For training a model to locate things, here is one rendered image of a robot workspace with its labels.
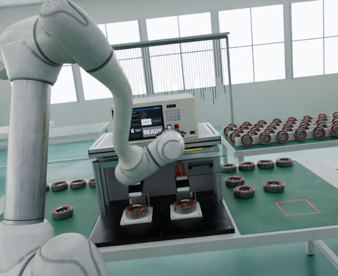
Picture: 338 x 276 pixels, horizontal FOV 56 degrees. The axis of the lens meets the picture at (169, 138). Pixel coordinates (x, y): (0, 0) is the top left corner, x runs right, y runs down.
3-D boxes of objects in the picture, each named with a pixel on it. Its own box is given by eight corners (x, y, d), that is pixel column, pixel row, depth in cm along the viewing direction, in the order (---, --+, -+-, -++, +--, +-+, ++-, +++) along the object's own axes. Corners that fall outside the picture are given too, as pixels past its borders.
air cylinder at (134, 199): (146, 206, 171) (145, 196, 170) (132, 207, 171) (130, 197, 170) (146, 202, 176) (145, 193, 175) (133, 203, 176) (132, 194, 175)
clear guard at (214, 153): (228, 171, 139) (228, 158, 138) (174, 177, 139) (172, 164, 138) (216, 153, 171) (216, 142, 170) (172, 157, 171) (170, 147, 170)
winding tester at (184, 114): (198, 136, 165) (195, 97, 161) (115, 145, 165) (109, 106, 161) (192, 124, 203) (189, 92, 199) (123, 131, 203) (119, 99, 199)
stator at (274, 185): (262, 185, 187) (262, 179, 186) (283, 185, 184) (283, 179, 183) (263, 193, 176) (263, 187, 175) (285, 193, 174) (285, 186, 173)
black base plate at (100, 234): (235, 233, 138) (234, 228, 138) (88, 248, 139) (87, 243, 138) (217, 193, 184) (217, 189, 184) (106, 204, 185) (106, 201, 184)
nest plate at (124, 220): (151, 222, 152) (151, 219, 152) (120, 225, 152) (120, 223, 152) (152, 208, 167) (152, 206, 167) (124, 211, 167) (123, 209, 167)
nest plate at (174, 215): (202, 216, 152) (202, 214, 152) (170, 219, 152) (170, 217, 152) (198, 203, 167) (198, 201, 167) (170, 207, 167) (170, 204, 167)
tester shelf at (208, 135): (221, 144, 163) (220, 135, 162) (88, 158, 164) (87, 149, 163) (209, 128, 206) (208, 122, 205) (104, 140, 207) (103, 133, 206)
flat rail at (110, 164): (216, 155, 164) (216, 150, 163) (96, 168, 164) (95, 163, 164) (216, 155, 165) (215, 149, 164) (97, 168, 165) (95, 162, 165)
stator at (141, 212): (147, 218, 154) (146, 211, 153) (124, 220, 154) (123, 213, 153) (149, 208, 165) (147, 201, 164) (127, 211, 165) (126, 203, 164)
